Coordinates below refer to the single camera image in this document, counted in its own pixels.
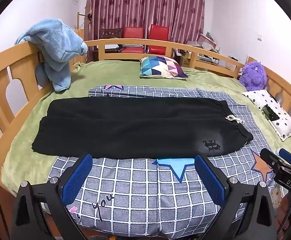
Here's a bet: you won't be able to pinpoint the purple plush toy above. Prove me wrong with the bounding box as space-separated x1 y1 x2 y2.
239 61 268 92

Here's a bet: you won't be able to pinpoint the red striped curtain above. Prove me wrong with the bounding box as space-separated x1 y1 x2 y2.
85 0 206 45

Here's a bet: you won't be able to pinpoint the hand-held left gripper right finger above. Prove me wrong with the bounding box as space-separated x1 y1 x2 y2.
194 154 277 240

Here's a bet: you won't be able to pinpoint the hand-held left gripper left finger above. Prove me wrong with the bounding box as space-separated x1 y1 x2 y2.
9 152 93 240

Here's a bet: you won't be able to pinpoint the white flower-print pillow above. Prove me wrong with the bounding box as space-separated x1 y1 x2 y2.
241 89 291 142

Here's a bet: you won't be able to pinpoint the green fleece blanket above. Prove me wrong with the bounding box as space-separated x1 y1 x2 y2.
2 60 291 190

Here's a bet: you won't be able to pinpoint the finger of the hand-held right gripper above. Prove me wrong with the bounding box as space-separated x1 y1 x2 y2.
278 149 291 167
260 148 286 173

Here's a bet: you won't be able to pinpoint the black pants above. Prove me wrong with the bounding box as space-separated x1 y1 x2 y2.
31 97 254 160

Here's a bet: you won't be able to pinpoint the colourful triangle-pattern pillow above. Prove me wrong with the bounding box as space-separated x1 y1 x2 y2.
139 56 189 80

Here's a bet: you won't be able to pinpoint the red chair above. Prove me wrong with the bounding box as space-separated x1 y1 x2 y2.
148 24 170 55
119 26 145 53

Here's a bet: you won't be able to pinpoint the light blue fleece towel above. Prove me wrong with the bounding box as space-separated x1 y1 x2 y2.
15 19 88 92

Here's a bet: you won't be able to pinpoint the wooden coat rack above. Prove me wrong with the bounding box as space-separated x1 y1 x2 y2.
77 12 93 30

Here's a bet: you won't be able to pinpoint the cardboard box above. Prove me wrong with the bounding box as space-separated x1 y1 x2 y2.
179 55 192 67

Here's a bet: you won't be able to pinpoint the white patterned bag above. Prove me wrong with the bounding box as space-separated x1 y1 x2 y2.
269 182 282 209

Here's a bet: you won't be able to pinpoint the wooden bed frame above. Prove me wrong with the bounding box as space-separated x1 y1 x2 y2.
0 38 291 200

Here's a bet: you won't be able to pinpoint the grey checked star-print sheet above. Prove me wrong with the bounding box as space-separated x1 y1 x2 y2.
42 84 280 238

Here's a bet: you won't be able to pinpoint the dark wooden chair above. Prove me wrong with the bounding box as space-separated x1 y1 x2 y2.
99 27 123 40

